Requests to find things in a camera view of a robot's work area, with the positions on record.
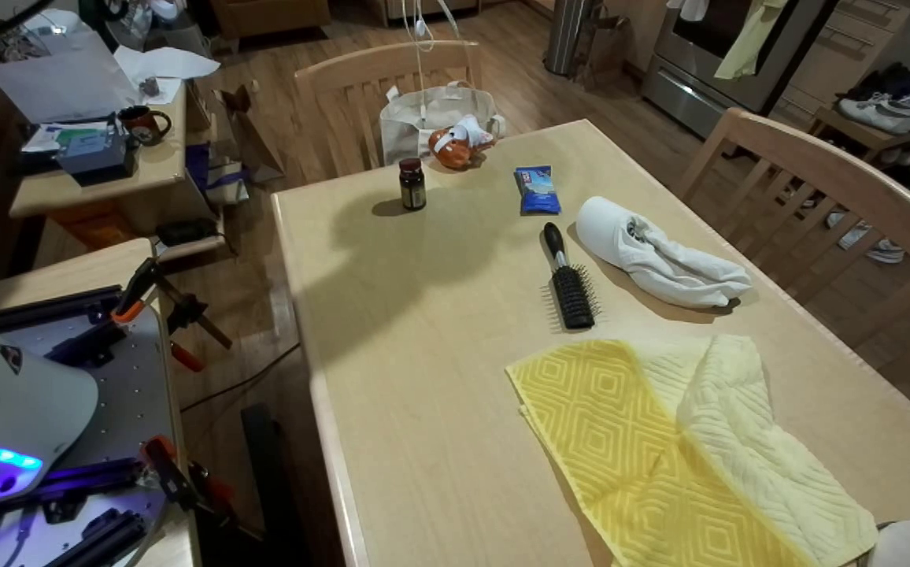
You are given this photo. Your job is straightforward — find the blue tissue packet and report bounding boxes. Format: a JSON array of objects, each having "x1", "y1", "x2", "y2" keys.
[{"x1": 512, "y1": 163, "x2": 560, "y2": 214}]

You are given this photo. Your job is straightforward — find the wooden drawer cabinet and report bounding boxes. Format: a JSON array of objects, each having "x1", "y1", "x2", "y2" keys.
[{"x1": 771, "y1": 0, "x2": 910, "y2": 129}]

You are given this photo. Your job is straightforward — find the dark mug on desk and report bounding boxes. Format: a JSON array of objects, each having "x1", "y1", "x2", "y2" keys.
[{"x1": 119, "y1": 107, "x2": 173, "y2": 144}]

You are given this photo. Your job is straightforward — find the white sneakers on floor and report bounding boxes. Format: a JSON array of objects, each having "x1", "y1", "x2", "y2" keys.
[{"x1": 838, "y1": 91, "x2": 910, "y2": 134}]

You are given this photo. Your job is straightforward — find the stainless steel oven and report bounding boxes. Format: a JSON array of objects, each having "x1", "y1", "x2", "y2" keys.
[{"x1": 642, "y1": 0, "x2": 838, "y2": 134}]

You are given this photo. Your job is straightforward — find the small brown glass bottle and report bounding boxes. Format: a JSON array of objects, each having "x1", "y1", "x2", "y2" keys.
[{"x1": 401, "y1": 157, "x2": 425, "y2": 210}]

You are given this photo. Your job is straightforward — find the wooden side desk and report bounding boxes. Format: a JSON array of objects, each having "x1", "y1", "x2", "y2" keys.
[{"x1": 11, "y1": 86, "x2": 226, "y2": 262}]

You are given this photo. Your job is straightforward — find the wooden chair far side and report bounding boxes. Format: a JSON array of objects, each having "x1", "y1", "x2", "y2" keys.
[{"x1": 677, "y1": 107, "x2": 910, "y2": 397}]

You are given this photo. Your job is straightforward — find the white rolled towel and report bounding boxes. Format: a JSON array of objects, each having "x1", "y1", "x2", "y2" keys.
[{"x1": 575, "y1": 196, "x2": 750, "y2": 311}]

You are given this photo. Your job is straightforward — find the yellow hanging towel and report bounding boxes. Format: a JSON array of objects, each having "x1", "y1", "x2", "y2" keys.
[{"x1": 714, "y1": 0, "x2": 792, "y2": 82}]

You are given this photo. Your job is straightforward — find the black hairbrush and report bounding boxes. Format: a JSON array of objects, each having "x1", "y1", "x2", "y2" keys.
[{"x1": 541, "y1": 225, "x2": 595, "y2": 332}]

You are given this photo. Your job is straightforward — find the orange snack packet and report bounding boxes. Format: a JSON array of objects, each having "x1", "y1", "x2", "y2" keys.
[{"x1": 429, "y1": 125, "x2": 496, "y2": 171}]

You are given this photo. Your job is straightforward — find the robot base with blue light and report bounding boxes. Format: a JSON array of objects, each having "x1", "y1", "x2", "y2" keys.
[{"x1": 0, "y1": 316, "x2": 197, "y2": 567}]

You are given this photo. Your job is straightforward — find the black orange clamp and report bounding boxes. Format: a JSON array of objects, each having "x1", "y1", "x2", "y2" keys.
[{"x1": 111, "y1": 257, "x2": 233, "y2": 372}]

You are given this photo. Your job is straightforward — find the yellow patterned cloth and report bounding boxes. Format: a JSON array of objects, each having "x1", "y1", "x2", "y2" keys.
[{"x1": 508, "y1": 335, "x2": 880, "y2": 567}]

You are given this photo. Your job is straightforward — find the wooden chair with bag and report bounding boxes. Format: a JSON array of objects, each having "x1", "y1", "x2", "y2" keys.
[{"x1": 292, "y1": 40, "x2": 483, "y2": 184}]

